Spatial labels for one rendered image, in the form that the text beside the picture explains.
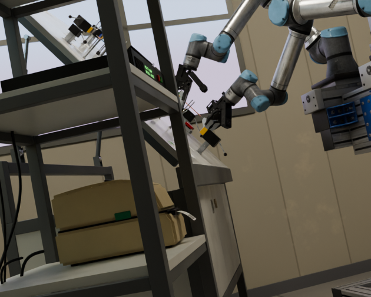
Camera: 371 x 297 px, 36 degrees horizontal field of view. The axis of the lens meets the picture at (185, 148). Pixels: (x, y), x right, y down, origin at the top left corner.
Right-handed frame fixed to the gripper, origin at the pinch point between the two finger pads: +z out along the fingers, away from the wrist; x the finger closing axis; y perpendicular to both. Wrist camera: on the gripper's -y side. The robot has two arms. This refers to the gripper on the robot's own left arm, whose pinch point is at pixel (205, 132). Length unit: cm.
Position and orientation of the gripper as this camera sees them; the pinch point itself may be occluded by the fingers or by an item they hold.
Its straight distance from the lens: 268.1
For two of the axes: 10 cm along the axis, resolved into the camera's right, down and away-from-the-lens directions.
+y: -3.0, -6.7, 6.7
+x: -7.5, -2.8, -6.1
